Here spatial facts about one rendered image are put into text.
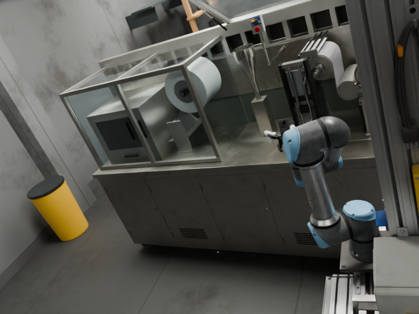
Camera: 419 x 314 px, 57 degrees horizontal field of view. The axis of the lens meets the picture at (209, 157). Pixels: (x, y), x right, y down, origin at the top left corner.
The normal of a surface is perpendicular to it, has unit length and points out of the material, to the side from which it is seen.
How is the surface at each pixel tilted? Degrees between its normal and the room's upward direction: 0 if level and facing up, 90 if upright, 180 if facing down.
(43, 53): 90
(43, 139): 90
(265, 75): 90
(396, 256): 0
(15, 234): 90
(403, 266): 0
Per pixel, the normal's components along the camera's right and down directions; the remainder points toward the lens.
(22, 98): 0.88, -0.14
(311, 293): -0.34, -0.84
